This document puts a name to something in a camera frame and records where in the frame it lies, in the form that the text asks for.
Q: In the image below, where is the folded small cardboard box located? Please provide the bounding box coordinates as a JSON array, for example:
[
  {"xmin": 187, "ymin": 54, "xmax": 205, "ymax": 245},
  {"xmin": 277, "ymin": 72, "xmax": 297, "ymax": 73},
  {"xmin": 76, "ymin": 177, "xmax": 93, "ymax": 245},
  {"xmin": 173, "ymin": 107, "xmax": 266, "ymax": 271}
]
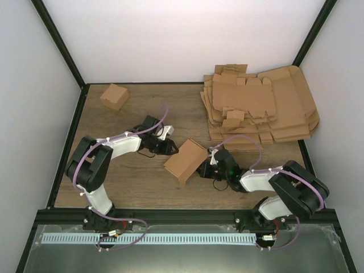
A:
[{"xmin": 100, "ymin": 84, "xmax": 130, "ymax": 111}]

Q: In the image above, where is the black left frame post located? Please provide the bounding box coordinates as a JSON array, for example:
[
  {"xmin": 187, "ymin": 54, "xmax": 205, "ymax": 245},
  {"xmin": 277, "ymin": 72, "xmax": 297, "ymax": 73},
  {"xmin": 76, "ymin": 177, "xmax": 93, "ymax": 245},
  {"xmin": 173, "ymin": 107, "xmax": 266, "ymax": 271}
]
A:
[{"xmin": 31, "ymin": 0, "xmax": 86, "ymax": 89}]

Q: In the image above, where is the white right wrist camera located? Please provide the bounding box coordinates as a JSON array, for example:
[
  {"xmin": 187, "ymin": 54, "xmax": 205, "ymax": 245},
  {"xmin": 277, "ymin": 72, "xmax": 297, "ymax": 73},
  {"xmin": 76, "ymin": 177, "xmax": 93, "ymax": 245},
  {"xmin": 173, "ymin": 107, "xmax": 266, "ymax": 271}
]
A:
[{"xmin": 208, "ymin": 147, "xmax": 218, "ymax": 166}]

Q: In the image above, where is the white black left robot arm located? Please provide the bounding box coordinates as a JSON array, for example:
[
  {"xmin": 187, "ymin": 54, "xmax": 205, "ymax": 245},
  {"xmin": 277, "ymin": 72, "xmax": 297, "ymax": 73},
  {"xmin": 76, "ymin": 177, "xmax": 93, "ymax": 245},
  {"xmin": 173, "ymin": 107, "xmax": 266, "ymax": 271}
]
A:
[{"xmin": 65, "ymin": 115, "xmax": 179, "ymax": 230}]

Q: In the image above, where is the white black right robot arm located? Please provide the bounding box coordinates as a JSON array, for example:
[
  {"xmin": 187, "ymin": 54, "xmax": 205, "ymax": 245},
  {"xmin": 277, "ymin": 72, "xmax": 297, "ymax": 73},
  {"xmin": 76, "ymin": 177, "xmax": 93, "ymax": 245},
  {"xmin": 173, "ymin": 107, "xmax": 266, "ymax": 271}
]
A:
[{"xmin": 197, "ymin": 150, "xmax": 330, "ymax": 229}]

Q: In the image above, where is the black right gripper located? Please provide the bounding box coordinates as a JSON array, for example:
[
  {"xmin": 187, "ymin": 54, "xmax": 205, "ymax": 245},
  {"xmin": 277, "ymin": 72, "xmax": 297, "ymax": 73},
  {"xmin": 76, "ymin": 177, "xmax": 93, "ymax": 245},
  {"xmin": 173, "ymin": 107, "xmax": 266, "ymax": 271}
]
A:
[{"xmin": 195, "ymin": 162, "xmax": 229, "ymax": 181}]

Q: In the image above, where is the black right frame post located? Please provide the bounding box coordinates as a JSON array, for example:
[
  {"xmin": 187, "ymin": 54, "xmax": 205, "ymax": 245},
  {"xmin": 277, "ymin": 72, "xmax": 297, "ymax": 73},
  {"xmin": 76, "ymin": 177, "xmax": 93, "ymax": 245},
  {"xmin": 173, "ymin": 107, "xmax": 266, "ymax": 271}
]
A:
[{"xmin": 292, "ymin": 0, "xmax": 337, "ymax": 67}]

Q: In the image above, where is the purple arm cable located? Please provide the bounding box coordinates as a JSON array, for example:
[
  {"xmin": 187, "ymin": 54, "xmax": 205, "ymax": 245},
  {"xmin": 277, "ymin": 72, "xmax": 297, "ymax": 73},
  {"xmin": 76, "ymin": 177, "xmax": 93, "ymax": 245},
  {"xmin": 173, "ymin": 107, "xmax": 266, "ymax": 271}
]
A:
[
  {"xmin": 210, "ymin": 134, "xmax": 326, "ymax": 251},
  {"xmin": 72, "ymin": 104, "xmax": 171, "ymax": 252}
]

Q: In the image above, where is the light blue slotted cable duct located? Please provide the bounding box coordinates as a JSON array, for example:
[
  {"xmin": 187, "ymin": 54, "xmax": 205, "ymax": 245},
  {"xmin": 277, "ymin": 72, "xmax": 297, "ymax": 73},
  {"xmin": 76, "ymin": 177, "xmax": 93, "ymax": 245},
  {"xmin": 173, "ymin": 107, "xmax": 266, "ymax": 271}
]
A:
[{"xmin": 40, "ymin": 233, "xmax": 257, "ymax": 246}]

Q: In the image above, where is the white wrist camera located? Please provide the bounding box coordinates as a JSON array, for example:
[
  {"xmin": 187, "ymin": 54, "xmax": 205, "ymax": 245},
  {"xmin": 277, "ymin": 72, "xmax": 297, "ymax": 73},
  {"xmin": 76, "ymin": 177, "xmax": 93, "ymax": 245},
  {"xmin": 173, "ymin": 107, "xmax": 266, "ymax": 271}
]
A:
[
  {"xmin": 156, "ymin": 125, "xmax": 174, "ymax": 140},
  {"xmin": 208, "ymin": 147, "xmax": 218, "ymax": 166}
]

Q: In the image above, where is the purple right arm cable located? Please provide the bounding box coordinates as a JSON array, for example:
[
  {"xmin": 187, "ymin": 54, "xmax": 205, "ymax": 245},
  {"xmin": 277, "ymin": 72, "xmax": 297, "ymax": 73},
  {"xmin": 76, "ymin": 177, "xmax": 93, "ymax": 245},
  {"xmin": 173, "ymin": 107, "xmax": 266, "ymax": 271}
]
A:
[{"xmin": 210, "ymin": 134, "xmax": 326, "ymax": 251}]

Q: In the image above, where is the black aluminium frame rail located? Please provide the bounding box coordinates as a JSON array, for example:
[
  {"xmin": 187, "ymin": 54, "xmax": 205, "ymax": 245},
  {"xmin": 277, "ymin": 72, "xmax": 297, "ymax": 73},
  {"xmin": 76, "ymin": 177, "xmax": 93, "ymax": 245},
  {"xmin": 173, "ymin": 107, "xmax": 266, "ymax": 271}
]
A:
[{"xmin": 36, "ymin": 208, "xmax": 336, "ymax": 228}]

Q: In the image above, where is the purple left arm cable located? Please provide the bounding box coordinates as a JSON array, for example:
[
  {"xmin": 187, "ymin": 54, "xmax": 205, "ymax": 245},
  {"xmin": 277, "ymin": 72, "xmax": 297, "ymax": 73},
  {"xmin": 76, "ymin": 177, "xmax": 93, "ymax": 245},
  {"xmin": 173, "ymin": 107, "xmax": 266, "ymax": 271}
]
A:
[{"xmin": 72, "ymin": 104, "xmax": 171, "ymax": 252}]

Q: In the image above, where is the stack of flat cardboard boxes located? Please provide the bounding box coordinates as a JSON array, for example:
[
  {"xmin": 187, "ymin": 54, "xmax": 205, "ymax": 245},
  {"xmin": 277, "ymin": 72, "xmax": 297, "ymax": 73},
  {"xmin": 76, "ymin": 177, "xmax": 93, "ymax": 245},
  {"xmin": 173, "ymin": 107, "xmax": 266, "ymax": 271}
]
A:
[{"xmin": 200, "ymin": 64, "xmax": 320, "ymax": 152}]

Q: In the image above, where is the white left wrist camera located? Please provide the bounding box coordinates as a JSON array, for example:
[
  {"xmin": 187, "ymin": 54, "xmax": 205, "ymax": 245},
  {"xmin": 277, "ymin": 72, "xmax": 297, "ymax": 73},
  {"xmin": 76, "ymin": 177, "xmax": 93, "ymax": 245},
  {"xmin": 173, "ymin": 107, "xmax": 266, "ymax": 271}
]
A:
[{"xmin": 156, "ymin": 125, "xmax": 174, "ymax": 140}]

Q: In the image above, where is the grey metal front plate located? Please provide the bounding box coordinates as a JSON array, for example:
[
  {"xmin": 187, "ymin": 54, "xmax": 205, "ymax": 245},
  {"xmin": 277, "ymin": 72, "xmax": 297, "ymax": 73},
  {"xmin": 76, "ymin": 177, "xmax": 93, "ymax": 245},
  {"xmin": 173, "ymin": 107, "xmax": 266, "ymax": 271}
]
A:
[{"xmin": 23, "ymin": 224, "xmax": 349, "ymax": 272}]

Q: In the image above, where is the black frame post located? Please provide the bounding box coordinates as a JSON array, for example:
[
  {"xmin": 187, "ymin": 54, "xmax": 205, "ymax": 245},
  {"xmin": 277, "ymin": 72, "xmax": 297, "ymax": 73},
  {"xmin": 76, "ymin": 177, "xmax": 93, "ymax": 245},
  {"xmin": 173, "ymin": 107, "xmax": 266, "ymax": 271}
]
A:
[
  {"xmin": 292, "ymin": 0, "xmax": 337, "ymax": 67},
  {"xmin": 31, "ymin": 0, "xmax": 86, "ymax": 89}
]

